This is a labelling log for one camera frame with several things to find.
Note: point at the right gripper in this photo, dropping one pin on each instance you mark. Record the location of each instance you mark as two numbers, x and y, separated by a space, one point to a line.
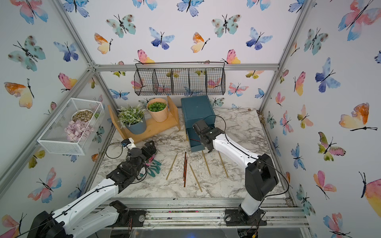
213 130

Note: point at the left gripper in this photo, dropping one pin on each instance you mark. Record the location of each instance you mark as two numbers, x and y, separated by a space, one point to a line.
152 149

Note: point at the red pencil beside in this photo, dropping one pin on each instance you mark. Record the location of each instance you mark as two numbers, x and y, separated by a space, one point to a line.
185 168

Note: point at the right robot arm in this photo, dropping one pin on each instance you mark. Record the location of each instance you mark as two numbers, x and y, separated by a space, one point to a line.
260 173

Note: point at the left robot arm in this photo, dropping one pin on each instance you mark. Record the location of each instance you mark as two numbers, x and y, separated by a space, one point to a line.
78 220

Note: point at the teal drawer cabinet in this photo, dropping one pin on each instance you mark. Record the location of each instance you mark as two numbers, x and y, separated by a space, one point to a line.
197 108

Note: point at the wooden shelf stand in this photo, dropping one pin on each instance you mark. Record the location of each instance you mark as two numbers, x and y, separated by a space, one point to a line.
152 126

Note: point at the yellow pencil far left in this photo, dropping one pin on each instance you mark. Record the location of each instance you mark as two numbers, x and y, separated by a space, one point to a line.
171 167

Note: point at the red pencil long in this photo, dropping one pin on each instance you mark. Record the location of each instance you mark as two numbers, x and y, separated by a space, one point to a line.
183 173

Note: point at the blue pot white-flowered plant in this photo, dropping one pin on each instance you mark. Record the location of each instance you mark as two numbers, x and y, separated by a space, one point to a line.
133 119

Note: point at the peach pot green plant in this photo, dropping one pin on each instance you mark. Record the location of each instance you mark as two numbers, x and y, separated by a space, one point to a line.
158 109

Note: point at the bowl of pebbles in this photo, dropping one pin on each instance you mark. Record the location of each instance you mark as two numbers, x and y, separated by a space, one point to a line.
83 116

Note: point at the pink artificial flowers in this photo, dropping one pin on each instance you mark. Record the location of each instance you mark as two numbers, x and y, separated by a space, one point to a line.
78 131

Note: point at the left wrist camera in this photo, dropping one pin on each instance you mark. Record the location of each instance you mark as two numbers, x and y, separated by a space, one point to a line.
128 143

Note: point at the black wire wall basket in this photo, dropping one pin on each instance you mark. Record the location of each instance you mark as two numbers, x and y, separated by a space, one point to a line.
180 78

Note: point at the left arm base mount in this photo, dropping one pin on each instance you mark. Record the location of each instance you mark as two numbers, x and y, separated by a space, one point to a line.
128 217

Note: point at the white mesh wall basket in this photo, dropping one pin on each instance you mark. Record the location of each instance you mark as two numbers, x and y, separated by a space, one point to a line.
53 138

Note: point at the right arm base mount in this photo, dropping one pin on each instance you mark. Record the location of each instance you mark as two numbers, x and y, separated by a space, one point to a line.
237 217

